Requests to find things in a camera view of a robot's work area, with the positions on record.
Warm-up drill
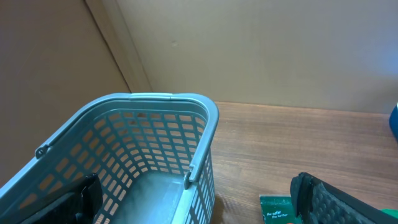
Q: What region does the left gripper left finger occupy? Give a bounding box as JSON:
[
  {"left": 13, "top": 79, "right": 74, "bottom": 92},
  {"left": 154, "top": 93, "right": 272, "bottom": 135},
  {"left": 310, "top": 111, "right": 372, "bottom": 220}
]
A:
[{"left": 18, "top": 173, "right": 103, "bottom": 223}]

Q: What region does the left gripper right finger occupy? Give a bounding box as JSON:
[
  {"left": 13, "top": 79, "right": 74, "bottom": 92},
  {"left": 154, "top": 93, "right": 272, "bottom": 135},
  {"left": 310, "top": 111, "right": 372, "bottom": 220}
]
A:
[{"left": 290, "top": 172, "right": 397, "bottom": 224}]

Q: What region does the green 3M gloves packet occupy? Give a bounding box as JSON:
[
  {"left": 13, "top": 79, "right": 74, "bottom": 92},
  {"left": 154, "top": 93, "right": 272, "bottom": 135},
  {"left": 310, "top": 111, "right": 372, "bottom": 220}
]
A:
[{"left": 259, "top": 195, "right": 303, "bottom": 224}]

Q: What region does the green lid jar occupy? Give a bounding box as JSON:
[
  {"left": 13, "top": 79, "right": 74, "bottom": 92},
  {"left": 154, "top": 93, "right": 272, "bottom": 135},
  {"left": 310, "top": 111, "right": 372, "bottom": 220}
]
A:
[{"left": 381, "top": 208, "right": 398, "bottom": 218}]

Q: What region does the grey plastic mesh basket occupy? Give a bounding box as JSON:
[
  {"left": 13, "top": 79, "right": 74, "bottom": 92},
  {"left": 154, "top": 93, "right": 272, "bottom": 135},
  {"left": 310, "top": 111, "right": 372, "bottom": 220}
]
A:
[{"left": 1, "top": 93, "right": 219, "bottom": 223}]

